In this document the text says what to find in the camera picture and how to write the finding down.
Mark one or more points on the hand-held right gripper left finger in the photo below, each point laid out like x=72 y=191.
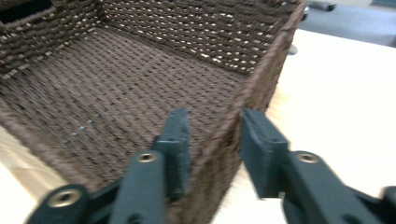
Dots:
x=177 y=149

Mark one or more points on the brown woven basket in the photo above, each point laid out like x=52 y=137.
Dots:
x=124 y=87

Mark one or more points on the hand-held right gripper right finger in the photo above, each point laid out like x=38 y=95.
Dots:
x=264 y=155

